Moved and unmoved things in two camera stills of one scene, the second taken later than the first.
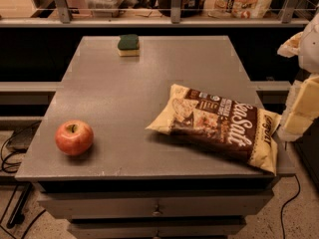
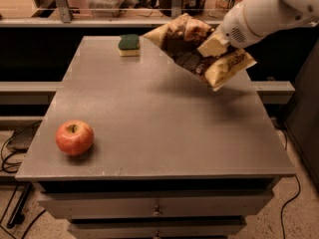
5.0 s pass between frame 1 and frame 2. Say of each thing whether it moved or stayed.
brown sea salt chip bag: moved
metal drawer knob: stayed
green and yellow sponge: stayed
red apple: stayed
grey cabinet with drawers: stayed
